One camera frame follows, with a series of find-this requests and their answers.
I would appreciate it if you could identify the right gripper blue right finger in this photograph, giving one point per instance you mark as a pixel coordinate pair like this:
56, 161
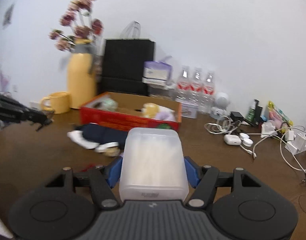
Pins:
193, 172

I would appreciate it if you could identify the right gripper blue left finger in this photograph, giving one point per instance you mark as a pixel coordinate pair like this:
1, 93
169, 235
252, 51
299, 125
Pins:
112, 172

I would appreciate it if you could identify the dried pink flowers bouquet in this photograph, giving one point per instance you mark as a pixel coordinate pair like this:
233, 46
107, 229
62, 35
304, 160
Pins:
85, 28

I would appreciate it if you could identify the red cardboard box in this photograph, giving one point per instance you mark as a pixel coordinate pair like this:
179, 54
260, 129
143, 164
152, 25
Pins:
128, 114

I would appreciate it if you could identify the white round camera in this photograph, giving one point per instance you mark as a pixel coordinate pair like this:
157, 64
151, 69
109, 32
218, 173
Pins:
220, 104

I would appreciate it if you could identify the yellow mug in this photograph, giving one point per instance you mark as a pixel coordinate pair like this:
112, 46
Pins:
59, 102

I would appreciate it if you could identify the purple white tissue pack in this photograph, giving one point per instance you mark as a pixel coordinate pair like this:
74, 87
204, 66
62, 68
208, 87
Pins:
156, 73

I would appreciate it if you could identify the yellow thermos jug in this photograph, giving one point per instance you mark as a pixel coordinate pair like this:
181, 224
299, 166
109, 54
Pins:
81, 79

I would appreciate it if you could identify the white earbuds case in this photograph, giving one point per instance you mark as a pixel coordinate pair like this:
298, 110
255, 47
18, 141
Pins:
232, 140

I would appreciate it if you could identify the middle water bottle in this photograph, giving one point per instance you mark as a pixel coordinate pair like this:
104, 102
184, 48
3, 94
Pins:
196, 85

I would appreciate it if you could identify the green glass jar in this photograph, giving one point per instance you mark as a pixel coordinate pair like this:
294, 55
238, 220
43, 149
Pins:
108, 104

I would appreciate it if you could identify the black paper shopping bag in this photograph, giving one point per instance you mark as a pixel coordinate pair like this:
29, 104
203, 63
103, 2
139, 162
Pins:
123, 62

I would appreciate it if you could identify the translucent white plastic box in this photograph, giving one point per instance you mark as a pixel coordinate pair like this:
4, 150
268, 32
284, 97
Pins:
153, 166

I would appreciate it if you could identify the white power adapter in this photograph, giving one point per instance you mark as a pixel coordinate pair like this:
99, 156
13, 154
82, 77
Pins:
295, 143

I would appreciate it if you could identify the yellow white plush toy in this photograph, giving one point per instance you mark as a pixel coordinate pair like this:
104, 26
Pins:
157, 112

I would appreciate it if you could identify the navy blue pouch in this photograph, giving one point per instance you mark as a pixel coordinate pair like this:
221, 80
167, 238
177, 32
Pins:
106, 141

